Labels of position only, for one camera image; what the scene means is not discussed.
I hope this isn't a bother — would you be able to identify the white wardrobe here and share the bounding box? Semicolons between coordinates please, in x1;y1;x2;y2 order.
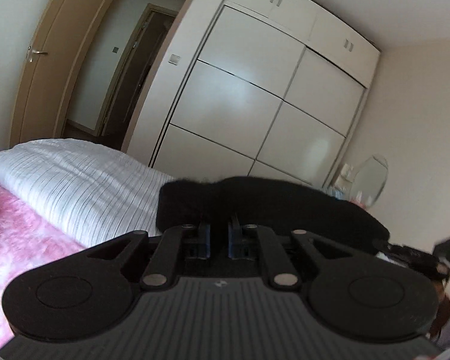
126;0;381;192

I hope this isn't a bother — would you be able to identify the wall light switch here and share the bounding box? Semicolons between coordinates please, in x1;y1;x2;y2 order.
169;55;181;66

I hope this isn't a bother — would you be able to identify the black device with green light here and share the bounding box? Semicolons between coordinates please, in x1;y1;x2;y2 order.
433;237;450;268

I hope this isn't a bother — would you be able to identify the brown wooden door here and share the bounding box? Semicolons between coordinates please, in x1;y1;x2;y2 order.
9;0;113;147

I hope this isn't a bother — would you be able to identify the black garment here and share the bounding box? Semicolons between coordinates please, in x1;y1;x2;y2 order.
156;176;390;254

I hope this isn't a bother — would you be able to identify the pink floral blanket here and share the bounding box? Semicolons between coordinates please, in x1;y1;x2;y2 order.
0;186;84;348

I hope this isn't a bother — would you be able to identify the round glass side table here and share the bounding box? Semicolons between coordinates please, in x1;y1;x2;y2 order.
350;154;389;209

